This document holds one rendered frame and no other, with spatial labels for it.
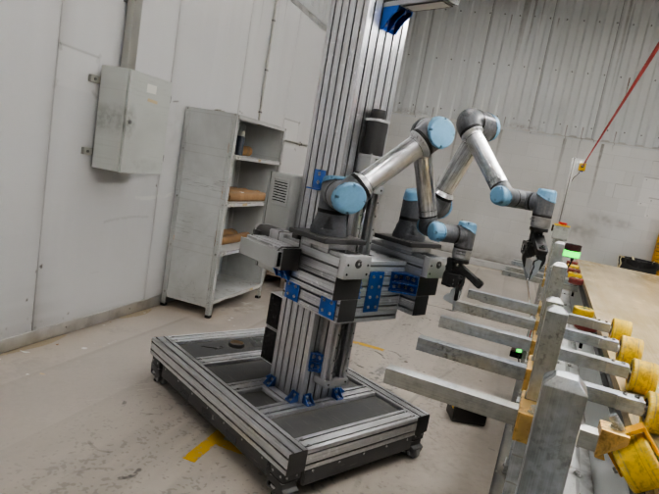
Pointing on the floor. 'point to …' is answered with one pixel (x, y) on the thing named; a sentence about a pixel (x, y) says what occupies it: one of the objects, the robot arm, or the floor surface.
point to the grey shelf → (189, 198)
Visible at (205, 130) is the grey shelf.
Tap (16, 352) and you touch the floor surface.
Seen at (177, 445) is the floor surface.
